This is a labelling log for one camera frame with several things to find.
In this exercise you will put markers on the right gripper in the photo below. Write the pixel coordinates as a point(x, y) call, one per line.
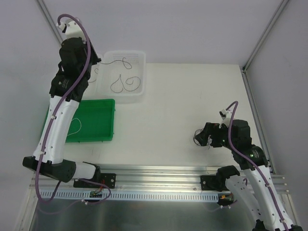
point(209, 134)

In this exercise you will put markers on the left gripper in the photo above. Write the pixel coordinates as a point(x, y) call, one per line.
point(95, 57)

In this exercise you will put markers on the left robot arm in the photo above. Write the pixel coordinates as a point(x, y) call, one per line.
point(66, 92)

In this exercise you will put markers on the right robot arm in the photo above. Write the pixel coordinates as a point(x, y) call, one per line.
point(255, 192)

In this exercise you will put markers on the right white perforated basket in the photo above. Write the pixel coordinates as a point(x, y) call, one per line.
point(122, 76)

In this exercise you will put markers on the green plastic tray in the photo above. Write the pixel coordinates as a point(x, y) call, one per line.
point(93, 121)

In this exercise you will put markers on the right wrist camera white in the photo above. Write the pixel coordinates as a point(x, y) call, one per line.
point(225, 116)

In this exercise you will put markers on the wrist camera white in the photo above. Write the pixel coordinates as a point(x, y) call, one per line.
point(225, 116)
point(71, 29)

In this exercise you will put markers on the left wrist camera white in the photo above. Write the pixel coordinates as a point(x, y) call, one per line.
point(71, 29)

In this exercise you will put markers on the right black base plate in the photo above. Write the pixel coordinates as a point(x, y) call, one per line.
point(212, 183)

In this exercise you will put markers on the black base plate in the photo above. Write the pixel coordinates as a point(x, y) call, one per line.
point(212, 183)
point(108, 179)

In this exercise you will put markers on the left aluminium frame post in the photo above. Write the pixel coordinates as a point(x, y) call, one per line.
point(50, 21)

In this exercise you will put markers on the aluminium frame post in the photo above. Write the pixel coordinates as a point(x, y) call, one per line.
point(248, 86)
point(50, 21)

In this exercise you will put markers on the aluminium mounting rail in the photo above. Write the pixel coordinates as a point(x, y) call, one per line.
point(161, 178)

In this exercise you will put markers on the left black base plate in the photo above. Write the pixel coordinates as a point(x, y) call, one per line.
point(108, 179)

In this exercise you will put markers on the white slotted cable duct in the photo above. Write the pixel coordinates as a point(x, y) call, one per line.
point(139, 196)

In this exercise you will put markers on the right aluminium frame post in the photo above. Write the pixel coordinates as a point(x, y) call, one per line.
point(248, 86)

